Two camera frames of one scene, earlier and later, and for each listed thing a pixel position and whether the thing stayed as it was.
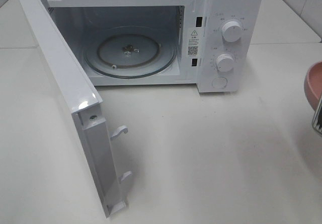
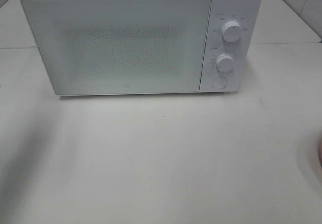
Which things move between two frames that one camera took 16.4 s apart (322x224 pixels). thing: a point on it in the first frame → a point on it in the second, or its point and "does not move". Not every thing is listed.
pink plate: (313, 84) → (320, 152)
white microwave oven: (208, 35) does not move
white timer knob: (225, 62) does not move
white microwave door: (84, 101) → (126, 45)
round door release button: (219, 83) does not move
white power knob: (232, 31) does not move
